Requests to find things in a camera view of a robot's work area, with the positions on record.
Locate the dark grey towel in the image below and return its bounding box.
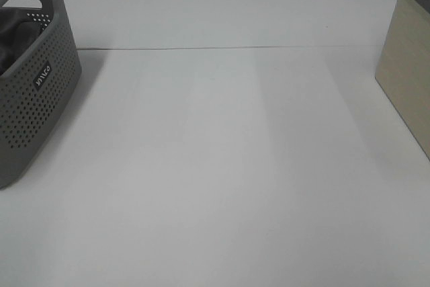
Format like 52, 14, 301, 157
1, 7, 52, 78

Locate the grey perforated plastic basket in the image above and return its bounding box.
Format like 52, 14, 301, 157
1, 0, 82, 188

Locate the beige fabric storage box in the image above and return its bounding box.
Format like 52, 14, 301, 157
375, 0, 429, 156

